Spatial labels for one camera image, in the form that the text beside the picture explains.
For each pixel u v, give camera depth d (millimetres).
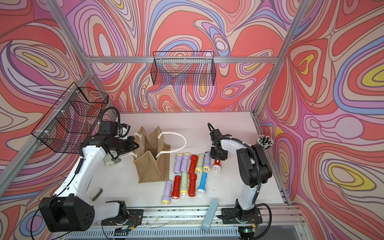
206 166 877
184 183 817
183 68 954
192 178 833
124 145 687
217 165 884
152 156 717
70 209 387
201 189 797
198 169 863
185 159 905
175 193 782
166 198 767
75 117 803
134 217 731
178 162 888
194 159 908
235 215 734
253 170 492
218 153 807
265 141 843
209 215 722
